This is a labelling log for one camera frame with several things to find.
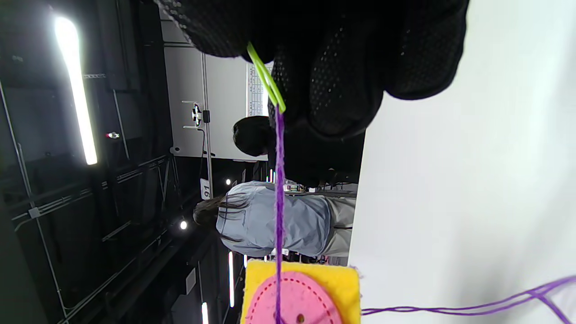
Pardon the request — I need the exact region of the person's right hand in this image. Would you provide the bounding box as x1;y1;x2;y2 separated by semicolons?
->
153;0;471;140

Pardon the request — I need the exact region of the green plastic needle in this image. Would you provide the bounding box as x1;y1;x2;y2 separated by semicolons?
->
246;42;287;113

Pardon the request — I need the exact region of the purple thread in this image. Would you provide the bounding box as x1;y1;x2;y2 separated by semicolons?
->
272;107;576;324

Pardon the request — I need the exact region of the yellow felt square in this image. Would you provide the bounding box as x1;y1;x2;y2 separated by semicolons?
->
240;259;362;324

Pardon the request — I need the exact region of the pink felt button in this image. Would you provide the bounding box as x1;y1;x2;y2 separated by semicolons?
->
245;271;344;324

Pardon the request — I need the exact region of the white ceiling light tube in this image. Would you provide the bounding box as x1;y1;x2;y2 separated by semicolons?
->
54;16;99;166

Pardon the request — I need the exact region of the white wall chart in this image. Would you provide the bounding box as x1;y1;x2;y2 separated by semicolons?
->
246;62;273;117

